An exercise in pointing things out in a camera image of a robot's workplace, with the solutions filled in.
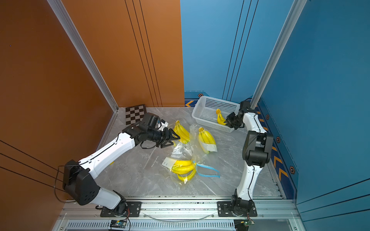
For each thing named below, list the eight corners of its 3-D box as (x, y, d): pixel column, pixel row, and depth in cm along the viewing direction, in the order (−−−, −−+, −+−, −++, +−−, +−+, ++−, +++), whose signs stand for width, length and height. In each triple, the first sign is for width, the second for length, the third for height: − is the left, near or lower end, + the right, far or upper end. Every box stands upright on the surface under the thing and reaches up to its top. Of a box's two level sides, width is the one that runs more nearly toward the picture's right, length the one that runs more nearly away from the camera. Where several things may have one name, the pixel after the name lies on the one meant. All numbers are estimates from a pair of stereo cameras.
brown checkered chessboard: (127, 127, 110) (125, 124, 107) (127, 110, 122) (125, 107, 118) (148, 123, 113) (147, 119, 110) (145, 106, 125) (144, 103, 121)
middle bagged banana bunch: (199, 155, 94) (199, 148, 87) (198, 134, 104) (198, 127, 97) (215, 155, 94) (217, 148, 87) (213, 134, 104) (214, 127, 97)
